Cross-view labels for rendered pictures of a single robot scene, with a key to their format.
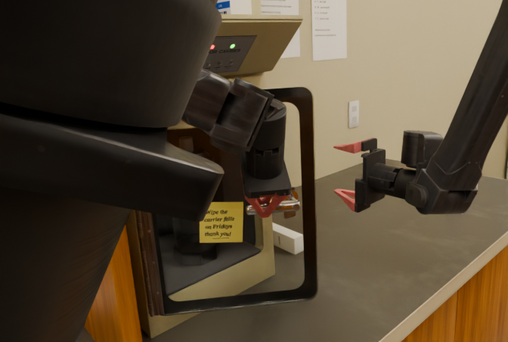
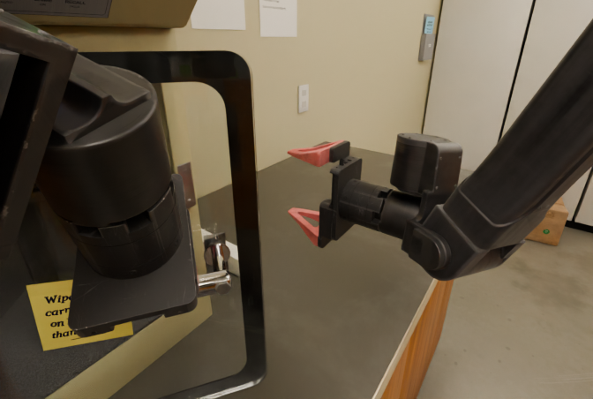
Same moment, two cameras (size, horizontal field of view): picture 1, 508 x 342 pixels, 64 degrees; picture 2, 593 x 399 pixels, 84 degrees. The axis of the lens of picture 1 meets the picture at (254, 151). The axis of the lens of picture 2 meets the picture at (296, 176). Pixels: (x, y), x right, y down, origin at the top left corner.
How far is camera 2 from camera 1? 0.40 m
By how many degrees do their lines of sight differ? 16
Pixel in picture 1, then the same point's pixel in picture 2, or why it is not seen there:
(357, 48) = (307, 26)
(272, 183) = (147, 289)
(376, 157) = (351, 171)
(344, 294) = (301, 342)
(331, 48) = (281, 24)
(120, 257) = not seen: outside the picture
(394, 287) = (361, 323)
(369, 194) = (339, 224)
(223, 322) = not seen: outside the picture
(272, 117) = (94, 133)
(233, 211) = not seen: hidden behind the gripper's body
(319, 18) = not seen: outside the picture
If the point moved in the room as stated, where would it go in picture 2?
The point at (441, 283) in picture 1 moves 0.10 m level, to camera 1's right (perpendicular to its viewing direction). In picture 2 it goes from (412, 309) to (459, 299)
